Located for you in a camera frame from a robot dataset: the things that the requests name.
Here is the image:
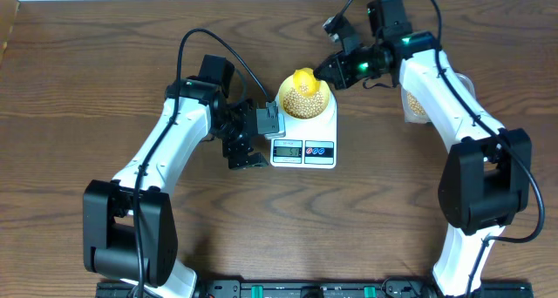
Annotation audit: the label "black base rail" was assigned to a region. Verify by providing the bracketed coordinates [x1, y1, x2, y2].
[94, 277, 534, 298]

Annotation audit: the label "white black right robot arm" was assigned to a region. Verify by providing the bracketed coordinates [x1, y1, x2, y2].
[314, 0, 531, 297]

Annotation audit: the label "pale yellow bowl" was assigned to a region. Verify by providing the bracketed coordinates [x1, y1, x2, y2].
[276, 76, 333, 120]

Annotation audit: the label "soybeans in bowl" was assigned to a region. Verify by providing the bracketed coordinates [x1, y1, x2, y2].
[282, 88, 327, 119]

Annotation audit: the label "white digital kitchen scale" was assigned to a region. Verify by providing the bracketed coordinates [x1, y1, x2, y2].
[270, 86, 337, 169]

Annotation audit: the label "clear plastic container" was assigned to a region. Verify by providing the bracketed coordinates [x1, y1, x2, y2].
[401, 73, 476, 125]

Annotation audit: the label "yellow plastic scoop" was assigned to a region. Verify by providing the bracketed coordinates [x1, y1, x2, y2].
[293, 68, 320, 98]

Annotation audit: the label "soybeans in container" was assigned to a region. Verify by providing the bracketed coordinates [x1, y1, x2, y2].
[406, 91, 426, 116]

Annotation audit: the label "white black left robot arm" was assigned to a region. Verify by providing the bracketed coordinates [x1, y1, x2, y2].
[83, 55, 284, 297]

